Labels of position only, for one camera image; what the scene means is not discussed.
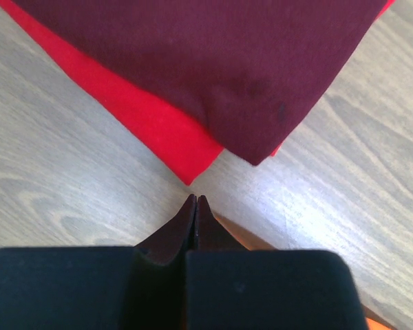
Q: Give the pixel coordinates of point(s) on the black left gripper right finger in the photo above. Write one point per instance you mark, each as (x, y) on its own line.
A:
(261, 288)

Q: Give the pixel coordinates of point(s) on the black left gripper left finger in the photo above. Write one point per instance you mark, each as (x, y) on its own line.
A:
(100, 287)

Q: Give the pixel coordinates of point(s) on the red t-shirt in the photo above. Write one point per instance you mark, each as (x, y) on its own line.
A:
(177, 138)

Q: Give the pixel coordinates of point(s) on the orange t-shirt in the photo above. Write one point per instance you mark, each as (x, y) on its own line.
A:
(241, 233)

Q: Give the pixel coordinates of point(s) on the maroon t-shirt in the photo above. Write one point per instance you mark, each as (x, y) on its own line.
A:
(248, 71)

